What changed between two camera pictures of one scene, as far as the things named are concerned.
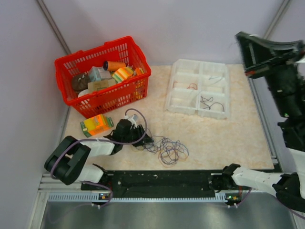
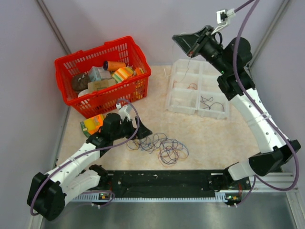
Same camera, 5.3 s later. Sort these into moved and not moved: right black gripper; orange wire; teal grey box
Moved: right black gripper
Not moved: orange wire; teal grey box
